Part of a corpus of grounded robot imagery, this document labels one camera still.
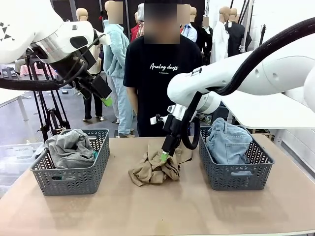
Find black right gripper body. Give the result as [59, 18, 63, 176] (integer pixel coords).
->
[161, 114, 190, 158]

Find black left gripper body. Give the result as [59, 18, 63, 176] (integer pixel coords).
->
[50, 49, 113, 99]

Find tan khaki garment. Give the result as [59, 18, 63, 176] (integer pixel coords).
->
[127, 144, 193, 187]

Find teal green shirt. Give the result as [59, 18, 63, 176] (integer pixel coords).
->
[53, 150, 99, 180]

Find light blue denim shorts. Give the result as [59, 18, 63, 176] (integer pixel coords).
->
[206, 117, 254, 177]

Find grey shirt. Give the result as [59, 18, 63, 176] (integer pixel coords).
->
[45, 129, 96, 170]

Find person's right forearm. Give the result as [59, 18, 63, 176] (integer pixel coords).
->
[126, 87, 139, 118]

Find mannequin in cream shirt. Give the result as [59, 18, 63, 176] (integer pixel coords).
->
[75, 7, 104, 123]

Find mannequin in light blue fleece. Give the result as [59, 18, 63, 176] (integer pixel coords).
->
[102, 0, 135, 138]

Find person in black T-shirt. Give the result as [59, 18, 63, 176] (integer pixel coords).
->
[123, 34, 204, 138]

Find grey plastic lattice basket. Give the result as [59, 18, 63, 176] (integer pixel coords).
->
[30, 128, 111, 197]
[198, 125, 275, 191]

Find mannequin in plaid hoodie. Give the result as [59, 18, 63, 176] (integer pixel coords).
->
[130, 2, 146, 42]

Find white table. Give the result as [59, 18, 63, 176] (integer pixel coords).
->
[0, 87, 32, 121]
[221, 93, 315, 130]

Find mannequin in dark jacket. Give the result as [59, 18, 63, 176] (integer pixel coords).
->
[196, 17, 214, 66]

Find mannequin in blue white shirt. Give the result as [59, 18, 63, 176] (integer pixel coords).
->
[181, 7, 198, 43]

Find clear plastic storage bin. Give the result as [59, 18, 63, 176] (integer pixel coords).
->
[0, 142, 45, 173]

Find mannequin in black shirt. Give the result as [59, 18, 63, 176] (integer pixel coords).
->
[225, 7, 252, 59]

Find black light stand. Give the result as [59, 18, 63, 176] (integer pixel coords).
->
[258, 24, 268, 47]

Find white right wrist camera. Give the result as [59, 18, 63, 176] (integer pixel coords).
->
[150, 104, 174, 125]

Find black camera tripod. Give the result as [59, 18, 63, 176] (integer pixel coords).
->
[24, 49, 71, 143]

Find black sleeved left arm cable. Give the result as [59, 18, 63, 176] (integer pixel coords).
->
[0, 34, 106, 91]

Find black sleeved arm cable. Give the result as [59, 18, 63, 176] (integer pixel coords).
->
[181, 17, 315, 150]
[0, 34, 106, 91]

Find black sleeved right arm cable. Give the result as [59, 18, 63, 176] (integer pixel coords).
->
[181, 17, 315, 150]

